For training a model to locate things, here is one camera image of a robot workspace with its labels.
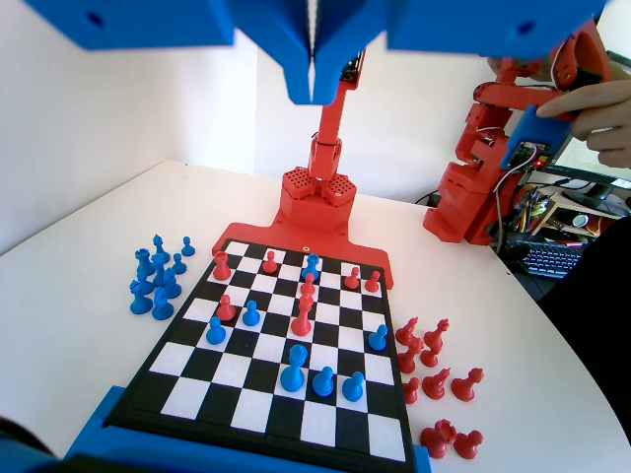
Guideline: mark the black computer monitor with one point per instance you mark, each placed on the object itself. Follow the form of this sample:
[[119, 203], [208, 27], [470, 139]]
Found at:
[[599, 192]]

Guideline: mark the black white chessboard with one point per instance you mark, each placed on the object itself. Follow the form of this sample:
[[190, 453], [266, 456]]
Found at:
[[345, 433]]

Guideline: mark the wooden desk organizer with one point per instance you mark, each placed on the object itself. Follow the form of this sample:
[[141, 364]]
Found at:
[[562, 207]]

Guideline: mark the red rook chess piece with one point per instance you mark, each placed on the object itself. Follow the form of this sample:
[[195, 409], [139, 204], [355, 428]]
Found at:
[[438, 437], [221, 268]]

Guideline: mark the large blue piece front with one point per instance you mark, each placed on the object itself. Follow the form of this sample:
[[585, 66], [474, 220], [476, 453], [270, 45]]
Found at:
[[293, 374]]

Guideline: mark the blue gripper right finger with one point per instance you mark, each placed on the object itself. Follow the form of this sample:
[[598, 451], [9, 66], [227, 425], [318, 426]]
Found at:
[[493, 24]]

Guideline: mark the blue electronics case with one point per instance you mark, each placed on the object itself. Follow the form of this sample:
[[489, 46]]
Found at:
[[527, 133]]

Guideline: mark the person's hand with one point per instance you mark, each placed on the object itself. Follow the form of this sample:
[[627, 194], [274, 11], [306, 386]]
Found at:
[[601, 113]]

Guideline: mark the blue pawn chess piece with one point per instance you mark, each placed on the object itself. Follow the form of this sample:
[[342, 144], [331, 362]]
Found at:
[[323, 383], [251, 315], [177, 265], [188, 246], [378, 339], [353, 388], [215, 332]]

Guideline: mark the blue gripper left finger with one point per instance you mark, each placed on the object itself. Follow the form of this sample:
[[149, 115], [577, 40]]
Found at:
[[148, 20]]

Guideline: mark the red king chess piece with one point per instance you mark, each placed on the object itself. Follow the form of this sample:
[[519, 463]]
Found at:
[[301, 320]]

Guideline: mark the red leader arm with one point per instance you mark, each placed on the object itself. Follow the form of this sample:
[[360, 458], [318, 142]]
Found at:
[[463, 207]]

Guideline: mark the black keyboard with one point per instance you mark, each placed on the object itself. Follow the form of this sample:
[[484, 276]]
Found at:
[[552, 258]]

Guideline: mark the red robot arm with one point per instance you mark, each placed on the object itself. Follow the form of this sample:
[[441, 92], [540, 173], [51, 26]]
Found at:
[[325, 123]]

